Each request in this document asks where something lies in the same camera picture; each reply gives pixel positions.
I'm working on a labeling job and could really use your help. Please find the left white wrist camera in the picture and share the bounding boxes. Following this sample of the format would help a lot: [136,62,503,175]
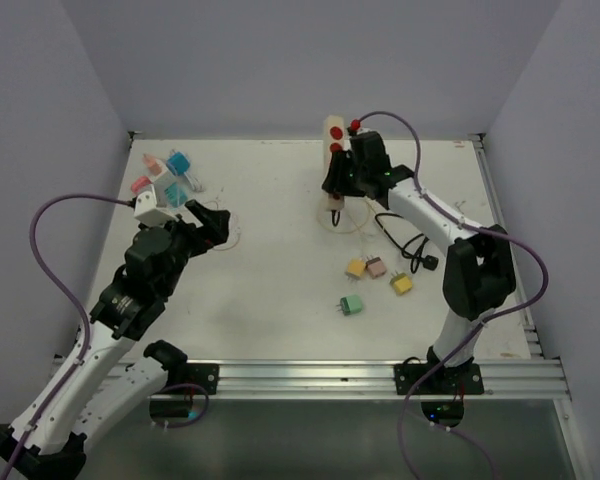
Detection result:
[134,184,176,227]

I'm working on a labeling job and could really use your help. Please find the aluminium front rail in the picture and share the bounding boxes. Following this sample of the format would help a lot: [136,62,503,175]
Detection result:
[19,357,586,480]

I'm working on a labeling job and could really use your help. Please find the yellow olive charger plug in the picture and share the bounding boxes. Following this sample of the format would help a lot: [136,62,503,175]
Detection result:
[389,272,413,296]

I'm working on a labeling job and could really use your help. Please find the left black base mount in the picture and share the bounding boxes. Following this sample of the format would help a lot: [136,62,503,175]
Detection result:
[149,362,220,429]

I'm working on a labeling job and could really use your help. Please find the green charger plug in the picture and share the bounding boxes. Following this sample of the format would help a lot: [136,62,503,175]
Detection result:
[338,295,364,316]

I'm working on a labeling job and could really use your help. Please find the salmon small charger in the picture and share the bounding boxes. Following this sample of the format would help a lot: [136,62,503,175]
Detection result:
[142,154,163,176]

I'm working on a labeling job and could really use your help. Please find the black power cord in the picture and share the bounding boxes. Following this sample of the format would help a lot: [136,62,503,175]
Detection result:
[328,208,439,275]

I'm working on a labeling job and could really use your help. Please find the orange charger plug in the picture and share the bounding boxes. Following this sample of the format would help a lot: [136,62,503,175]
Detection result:
[345,258,366,281]

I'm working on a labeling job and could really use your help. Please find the pink brown charger plug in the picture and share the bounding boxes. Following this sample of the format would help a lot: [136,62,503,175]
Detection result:
[365,256,387,279]

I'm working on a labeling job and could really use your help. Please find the pink thin cable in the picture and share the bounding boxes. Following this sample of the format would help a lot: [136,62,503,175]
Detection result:
[199,192,244,251]

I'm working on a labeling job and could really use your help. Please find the blue charger cube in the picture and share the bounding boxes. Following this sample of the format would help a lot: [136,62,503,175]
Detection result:
[166,151,191,176]

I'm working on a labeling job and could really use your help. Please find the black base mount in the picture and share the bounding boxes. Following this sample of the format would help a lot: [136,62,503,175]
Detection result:
[149,362,220,429]
[393,357,485,428]

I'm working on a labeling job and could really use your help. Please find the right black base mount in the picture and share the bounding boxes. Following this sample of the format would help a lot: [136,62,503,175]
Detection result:
[393,357,485,428]

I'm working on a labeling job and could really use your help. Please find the white cube charger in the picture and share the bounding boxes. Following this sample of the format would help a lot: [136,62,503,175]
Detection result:
[149,170,176,191]

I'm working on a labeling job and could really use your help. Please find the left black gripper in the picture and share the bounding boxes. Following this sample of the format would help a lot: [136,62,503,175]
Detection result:
[142,198,229,295]

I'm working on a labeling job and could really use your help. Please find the pink charger cube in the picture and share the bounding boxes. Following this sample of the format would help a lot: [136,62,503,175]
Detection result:
[130,176,153,196]

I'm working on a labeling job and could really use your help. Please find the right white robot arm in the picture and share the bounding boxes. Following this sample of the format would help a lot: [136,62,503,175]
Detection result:
[322,126,516,393]

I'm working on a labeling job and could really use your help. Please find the cream power strip red sockets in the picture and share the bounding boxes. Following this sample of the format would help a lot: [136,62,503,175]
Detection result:
[323,115,345,212]

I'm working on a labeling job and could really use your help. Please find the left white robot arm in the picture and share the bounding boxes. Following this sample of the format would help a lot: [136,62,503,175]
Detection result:
[0,194,231,479]

